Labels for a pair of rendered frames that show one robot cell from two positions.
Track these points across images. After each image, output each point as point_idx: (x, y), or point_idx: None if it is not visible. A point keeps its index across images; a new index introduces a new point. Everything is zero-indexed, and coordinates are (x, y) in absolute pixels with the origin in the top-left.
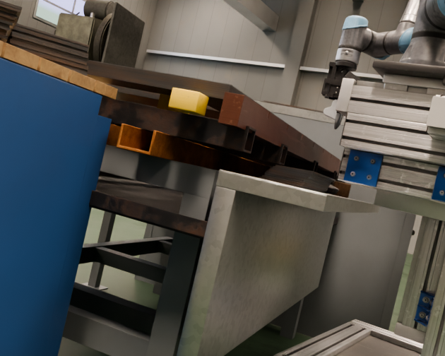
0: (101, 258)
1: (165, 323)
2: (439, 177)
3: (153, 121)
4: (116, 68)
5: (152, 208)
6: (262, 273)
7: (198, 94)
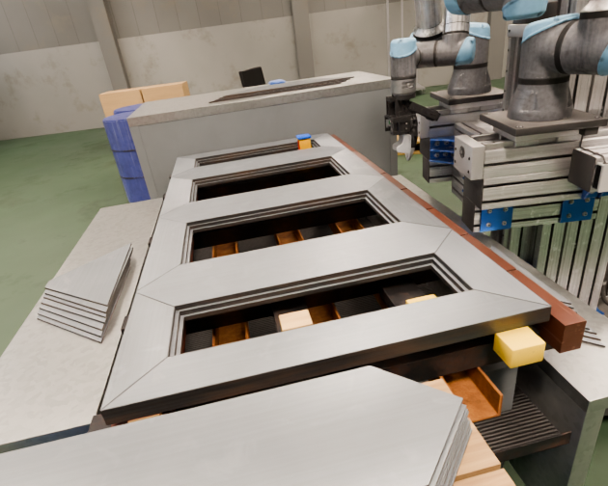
0: None
1: None
2: (566, 204)
3: (456, 364)
4: (405, 343)
5: (512, 449)
6: None
7: (544, 345)
